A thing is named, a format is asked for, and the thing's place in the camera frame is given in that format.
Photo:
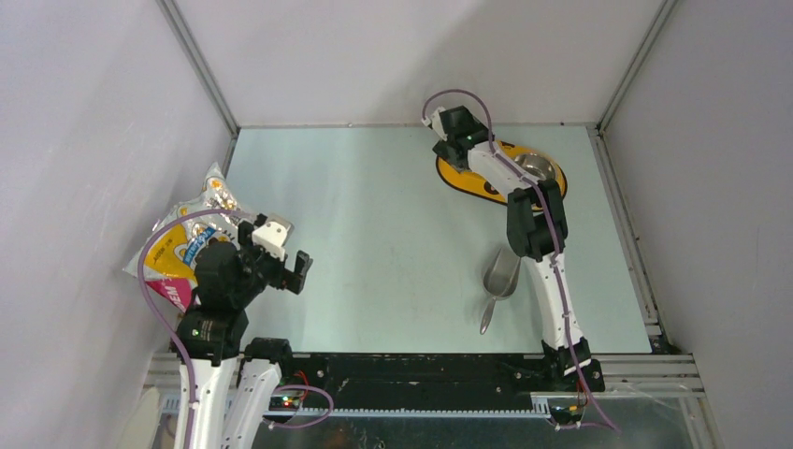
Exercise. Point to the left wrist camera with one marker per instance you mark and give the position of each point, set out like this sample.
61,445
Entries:
272,236

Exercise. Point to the yellow double pet bowl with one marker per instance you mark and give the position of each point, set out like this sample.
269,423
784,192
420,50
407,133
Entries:
537,164

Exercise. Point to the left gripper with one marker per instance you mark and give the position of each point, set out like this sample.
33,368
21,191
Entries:
291,280

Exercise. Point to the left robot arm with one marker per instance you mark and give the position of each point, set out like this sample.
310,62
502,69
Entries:
225,386

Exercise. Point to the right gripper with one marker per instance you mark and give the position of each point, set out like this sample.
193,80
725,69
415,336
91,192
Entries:
442,149

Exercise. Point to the metal food scoop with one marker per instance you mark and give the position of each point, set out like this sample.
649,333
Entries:
500,280

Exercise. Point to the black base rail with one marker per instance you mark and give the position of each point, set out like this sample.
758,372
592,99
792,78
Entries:
432,383

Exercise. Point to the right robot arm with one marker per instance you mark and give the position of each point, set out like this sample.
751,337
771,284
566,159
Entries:
536,230

